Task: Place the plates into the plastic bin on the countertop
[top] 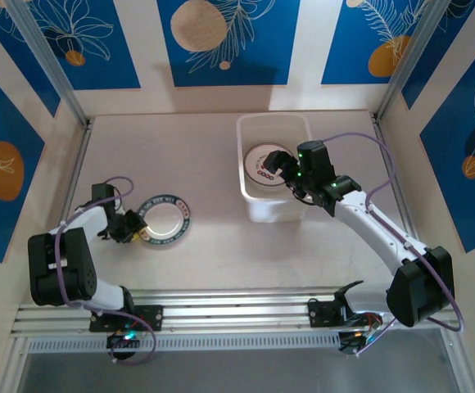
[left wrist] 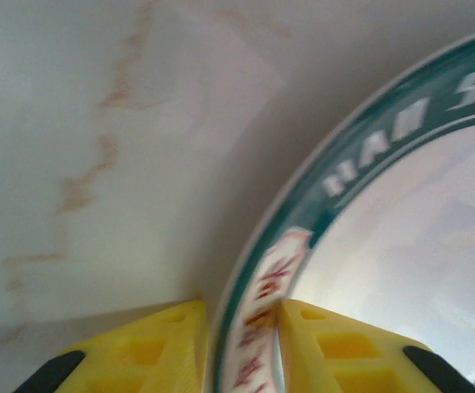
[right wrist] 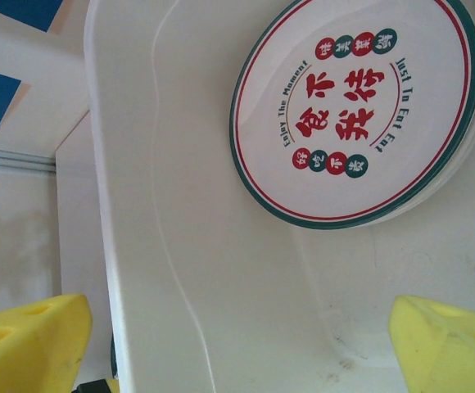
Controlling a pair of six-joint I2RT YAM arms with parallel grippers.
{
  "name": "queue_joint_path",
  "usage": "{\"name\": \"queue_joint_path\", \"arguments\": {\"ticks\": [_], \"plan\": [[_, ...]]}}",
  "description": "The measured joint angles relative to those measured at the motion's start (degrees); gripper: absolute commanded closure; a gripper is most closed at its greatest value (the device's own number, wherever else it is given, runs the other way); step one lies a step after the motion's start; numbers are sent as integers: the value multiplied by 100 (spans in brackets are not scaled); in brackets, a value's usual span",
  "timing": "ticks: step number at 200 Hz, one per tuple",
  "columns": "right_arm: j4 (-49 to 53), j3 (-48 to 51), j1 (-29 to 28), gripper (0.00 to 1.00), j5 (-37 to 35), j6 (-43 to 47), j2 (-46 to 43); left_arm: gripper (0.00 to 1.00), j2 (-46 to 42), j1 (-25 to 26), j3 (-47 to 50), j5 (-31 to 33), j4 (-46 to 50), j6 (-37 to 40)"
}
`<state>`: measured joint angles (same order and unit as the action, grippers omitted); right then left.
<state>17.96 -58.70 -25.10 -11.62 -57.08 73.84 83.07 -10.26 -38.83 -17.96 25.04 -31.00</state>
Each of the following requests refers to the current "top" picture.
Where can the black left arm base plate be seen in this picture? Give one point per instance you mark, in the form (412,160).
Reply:
(151,317)

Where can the aluminium mounting rail beam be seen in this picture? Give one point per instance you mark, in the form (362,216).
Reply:
(237,311)

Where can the translucent white plastic bin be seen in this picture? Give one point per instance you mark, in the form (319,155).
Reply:
(276,210)

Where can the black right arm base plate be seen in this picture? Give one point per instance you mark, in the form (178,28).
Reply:
(321,313)

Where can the aluminium frame post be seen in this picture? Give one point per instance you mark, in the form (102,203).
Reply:
(53,65)
(405,61)

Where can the grey metal panel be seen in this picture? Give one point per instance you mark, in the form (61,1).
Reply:
(237,372)

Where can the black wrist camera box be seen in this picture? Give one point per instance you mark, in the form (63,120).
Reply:
(317,157)
(102,193)

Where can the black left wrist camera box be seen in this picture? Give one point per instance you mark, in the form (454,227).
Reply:
(102,193)

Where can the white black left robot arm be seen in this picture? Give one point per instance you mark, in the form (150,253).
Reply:
(90,219)

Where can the aluminium side rail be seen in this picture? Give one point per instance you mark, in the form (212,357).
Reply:
(84,137)
(409,229)

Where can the white plate red characters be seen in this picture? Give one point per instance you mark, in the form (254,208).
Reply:
(258,163)

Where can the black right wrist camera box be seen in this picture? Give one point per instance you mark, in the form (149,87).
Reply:
(317,157)

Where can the dark green text rim plate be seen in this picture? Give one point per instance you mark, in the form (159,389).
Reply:
(164,221)

